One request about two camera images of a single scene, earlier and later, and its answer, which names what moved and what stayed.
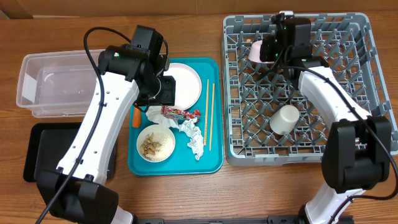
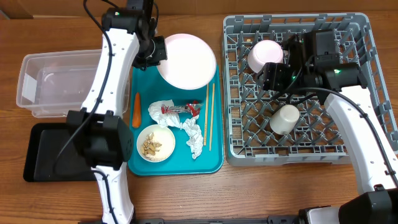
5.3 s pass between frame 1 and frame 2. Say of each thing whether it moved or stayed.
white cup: stayed
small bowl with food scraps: stayed
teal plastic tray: stayed
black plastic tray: stayed
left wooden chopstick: stayed
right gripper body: moved
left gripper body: moved
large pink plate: moved
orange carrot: stayed
